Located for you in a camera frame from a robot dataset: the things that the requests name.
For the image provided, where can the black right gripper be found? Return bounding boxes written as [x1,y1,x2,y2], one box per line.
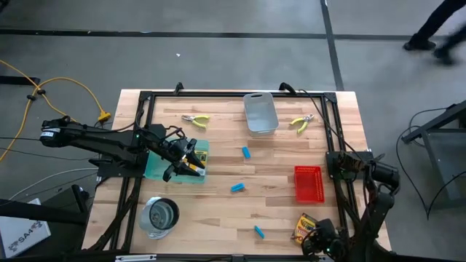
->
[300,218,347,258]

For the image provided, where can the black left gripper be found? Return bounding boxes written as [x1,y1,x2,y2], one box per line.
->
[159,136,207,183]

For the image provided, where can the yellow crayon box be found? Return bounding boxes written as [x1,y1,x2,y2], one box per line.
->
[189,148,208,177]
[292,213,318,245]

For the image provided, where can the teal translucent plastic tray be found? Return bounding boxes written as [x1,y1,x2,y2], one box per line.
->
[144,139,210,185]

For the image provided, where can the yellow-green handled pliers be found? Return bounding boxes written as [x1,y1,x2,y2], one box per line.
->
[289,114,315,135]
[181,114,211,130]

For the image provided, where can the grey cup with black rim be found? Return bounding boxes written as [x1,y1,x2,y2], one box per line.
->
[143,196,181,234]

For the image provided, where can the red plastic mesh basket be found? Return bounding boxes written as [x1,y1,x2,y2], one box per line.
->
[293,165,325,204]

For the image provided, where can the black floor stand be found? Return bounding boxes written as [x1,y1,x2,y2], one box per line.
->
[0,183,90,226]

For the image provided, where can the black side table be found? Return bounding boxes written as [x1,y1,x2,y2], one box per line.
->
[401,100,466,210]

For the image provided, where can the white printed box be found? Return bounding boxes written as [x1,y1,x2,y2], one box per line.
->
[0,198,52,259]

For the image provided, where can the black flat floor bar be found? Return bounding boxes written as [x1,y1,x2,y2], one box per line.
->
[0,75,41,87]

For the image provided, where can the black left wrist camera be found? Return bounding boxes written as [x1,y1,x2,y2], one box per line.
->
[147,123,168,141]

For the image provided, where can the black aluminium table frame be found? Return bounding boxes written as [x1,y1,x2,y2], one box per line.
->
[85,82,389,258]

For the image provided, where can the white plastic bin with handle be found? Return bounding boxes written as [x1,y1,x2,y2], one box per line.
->
[242,92,280,138]

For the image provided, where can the white floor cable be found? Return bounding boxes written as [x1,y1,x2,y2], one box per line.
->
[9,167,99,201]

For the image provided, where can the yellow extension cable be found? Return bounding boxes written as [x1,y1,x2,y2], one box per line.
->
[0,60,112,163]

